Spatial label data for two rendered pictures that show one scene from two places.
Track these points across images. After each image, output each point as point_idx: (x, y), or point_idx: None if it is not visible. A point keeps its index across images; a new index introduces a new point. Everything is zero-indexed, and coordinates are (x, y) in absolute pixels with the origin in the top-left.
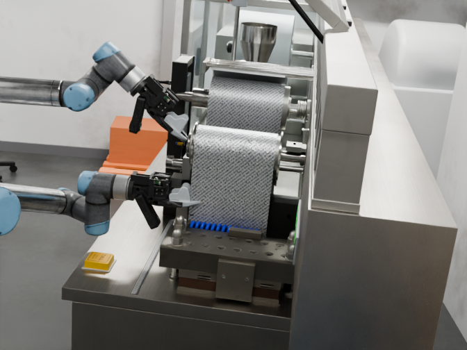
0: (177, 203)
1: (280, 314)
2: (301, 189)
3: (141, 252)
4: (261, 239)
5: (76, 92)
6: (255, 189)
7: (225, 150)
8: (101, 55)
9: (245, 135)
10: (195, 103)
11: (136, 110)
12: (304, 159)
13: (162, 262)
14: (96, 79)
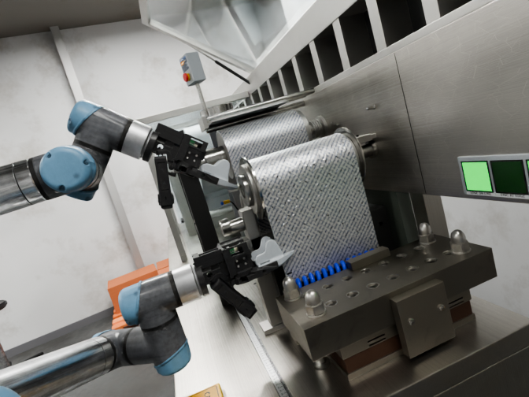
0: (271, 264)
1: (506, 330)
2: (427, 158)
3: (244, 358)
4: (390, 254)
5: (61, 157)
6: (349, 202)
7: (297, 169)
8: (81, 116)
9: (308, 146)
10: (212, 164)
11: (160, 175)
12: (377, 146)
13: (316, 353)
14: (87, 152)
